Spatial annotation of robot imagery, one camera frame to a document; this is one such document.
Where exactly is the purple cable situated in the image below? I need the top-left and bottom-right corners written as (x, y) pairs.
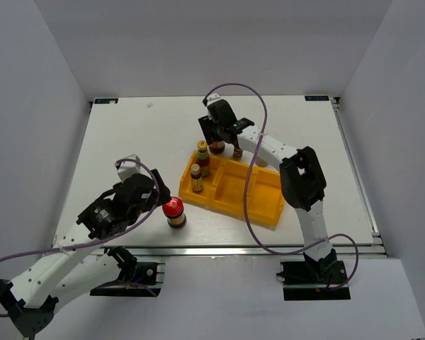
top-left (203, 83), bottom-right (359, 291)
top-left (0, 159), bottom-right (161, 317)

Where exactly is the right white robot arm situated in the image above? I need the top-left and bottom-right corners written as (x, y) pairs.
top-left (198, 93), bottom-right (336, 283)

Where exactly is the red-lid sauce jar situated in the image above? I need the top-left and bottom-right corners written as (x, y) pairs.
top-left (162, 196), bottom-right (187, 230)
top-left (208, 141), bottom-right (225, 154)

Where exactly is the aluminium table rail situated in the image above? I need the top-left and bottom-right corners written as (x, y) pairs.
top-left (49, 244), bottom-right (389, 259)

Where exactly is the black-cap spice jar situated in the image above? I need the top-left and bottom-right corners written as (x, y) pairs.
top-left (232, 144), bottom-right (243, 161)

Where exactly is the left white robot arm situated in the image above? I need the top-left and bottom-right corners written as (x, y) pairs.
top-left (0, 169), bottom-right (171, 339)

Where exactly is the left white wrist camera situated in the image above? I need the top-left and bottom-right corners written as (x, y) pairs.
top-left (115, 154), bottom-right (141, 182)

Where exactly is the blue table label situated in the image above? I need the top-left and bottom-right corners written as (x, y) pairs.
top-left (93, 98), bottom-right (118, 105)
top-left (304, 95), bottom-right (330, 101)

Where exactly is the left blue table label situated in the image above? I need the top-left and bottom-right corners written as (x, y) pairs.
top-left (93, 98), bottom-right (118, 105)

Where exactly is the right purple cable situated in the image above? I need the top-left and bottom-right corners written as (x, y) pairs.
top-left (203, 83), bottom-right (359, 291)

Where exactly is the pink-cap spice shaker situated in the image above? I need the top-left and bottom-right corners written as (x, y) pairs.
top-left (255, 157), bottom-right (268, 168)

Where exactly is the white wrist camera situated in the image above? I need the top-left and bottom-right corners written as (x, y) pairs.
top-left (202, 93), bottom-right (222, 107)
top-left (115, 154), bottom-right (141, 182)

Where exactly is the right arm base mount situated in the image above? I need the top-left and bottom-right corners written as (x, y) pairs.
top-left (276, 261), bottom-right (351, 301)

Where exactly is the yellow-cap green-label sauce bottle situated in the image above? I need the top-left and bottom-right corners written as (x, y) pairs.
top-left (196, 140), bottom-right (210, 177)

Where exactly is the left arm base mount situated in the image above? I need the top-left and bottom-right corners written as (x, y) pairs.
top-left (89, 246), bottom-right (164, 298)

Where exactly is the small yellow-label oil bottle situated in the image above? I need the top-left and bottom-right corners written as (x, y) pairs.
top-left (191, 164), bottom-right (203, 193)

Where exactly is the right blue table label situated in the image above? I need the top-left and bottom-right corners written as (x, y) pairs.
top-left (304, 95), bottom-right (330, 101)

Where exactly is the yellow three-compartment bin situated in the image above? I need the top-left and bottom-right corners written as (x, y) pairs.
top-left (178, 152), bottom-right (285, 230)

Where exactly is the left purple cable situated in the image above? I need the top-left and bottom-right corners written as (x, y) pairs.
top-left (0, 159), bottom-right (161, 317)

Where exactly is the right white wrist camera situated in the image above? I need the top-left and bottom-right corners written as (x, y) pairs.
top-left (202, 93), bottom-right (222, 107)

